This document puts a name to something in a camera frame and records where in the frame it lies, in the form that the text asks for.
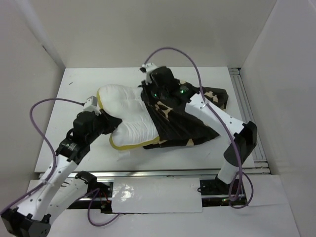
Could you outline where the purple cable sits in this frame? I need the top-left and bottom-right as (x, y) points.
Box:
(144, 47), (253, 208)
(0, 98), (124, 227)

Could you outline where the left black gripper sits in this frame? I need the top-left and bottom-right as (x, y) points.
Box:
(86, 108), (122, 143)

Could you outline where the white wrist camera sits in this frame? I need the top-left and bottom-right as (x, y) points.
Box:
(140, 63), (158, 85)
(83, 96), (101, 116)

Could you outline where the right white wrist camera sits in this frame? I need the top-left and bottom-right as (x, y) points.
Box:
(140, 63), (158, 85)

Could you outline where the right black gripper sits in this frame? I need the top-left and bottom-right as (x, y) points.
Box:
(140, 77), (167, 106)

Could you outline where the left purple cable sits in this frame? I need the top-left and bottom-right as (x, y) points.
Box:
(0, 98), (124, 227)

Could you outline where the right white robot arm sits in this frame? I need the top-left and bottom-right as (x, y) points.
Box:
(140, 63), (257, 194)

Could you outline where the white pillow yellow edge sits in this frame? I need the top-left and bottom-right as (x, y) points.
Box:
(97, 84), (159, 159)

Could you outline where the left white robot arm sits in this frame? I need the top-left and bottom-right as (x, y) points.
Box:
(0, 110), (122, 237)

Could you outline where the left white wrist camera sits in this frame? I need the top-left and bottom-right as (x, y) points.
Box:
(83, 96), (101, 116)

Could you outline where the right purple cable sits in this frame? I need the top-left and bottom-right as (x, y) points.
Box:
(144, 47), (253, 208)

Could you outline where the aluminium side rail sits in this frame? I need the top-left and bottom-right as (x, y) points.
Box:
(228, 68), (271, 174)

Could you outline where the black beige patterned pillowcase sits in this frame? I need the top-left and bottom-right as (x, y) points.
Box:
(139, 81), (219, 150)

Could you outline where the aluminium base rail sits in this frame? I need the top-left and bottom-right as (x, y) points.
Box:
(38, 168), (271, 210)

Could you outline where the white cover plate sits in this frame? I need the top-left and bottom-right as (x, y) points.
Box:
(111, 177), (202, 214)

